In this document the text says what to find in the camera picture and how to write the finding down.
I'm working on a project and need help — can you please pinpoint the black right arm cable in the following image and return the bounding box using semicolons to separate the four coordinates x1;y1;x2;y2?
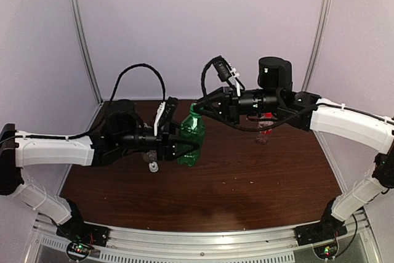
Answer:
200;56;318;130

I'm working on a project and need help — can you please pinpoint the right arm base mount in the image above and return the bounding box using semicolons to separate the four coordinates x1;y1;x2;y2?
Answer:
294;200;347;261

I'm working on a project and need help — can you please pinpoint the green plastic bottle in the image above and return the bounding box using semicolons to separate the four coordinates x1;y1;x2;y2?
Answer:
177;103;206;167

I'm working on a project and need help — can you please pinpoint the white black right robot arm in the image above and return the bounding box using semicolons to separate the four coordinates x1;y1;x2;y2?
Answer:
190;56;393;240

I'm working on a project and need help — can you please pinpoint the clear plastic bottle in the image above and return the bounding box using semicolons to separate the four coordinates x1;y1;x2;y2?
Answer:
141;123;157;163

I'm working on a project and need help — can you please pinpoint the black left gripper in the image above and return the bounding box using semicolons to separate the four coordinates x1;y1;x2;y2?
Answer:
116;119;200;162

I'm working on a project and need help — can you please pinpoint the clear bottle red cap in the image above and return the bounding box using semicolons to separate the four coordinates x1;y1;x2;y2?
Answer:
255;113;273;144

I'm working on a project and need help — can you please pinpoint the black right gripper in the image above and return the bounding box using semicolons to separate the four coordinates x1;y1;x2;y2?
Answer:
192;85;281;126

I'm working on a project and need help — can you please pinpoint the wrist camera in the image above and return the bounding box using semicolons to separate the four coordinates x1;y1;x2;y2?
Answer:
153;97;179;136
212;56;246;97

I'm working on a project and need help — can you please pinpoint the left aluminium frame post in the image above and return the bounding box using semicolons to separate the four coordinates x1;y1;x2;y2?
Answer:
70;0;103;104

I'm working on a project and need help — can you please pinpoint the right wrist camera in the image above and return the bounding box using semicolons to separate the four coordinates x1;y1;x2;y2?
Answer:
212;56;246;97

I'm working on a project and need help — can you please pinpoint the white flip bottle cap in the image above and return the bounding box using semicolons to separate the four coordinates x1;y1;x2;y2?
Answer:
148;161;159;173

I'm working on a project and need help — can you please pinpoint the aluminium corner post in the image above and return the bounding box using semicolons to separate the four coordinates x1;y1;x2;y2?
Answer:
302;0;332;91

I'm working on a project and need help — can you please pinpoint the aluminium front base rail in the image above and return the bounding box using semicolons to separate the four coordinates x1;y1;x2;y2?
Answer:
22;210;383;262

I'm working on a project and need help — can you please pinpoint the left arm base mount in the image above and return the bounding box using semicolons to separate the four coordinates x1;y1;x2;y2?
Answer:
52;200;110;262

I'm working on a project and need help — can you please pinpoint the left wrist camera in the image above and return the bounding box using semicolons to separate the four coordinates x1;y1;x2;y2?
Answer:
153;97;179;136

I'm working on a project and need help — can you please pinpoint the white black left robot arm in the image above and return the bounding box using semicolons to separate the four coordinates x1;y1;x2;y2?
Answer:
1;97;201;241

